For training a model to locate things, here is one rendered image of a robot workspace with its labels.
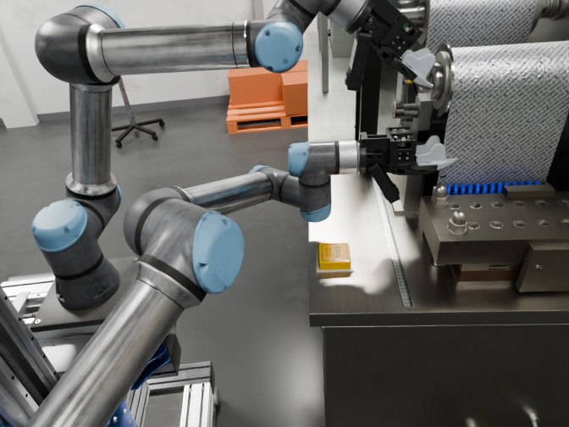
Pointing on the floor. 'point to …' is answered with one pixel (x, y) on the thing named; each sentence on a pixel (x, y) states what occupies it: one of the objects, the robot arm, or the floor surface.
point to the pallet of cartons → (267, 97)
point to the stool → (133, 119)
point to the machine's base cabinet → (446, 375)
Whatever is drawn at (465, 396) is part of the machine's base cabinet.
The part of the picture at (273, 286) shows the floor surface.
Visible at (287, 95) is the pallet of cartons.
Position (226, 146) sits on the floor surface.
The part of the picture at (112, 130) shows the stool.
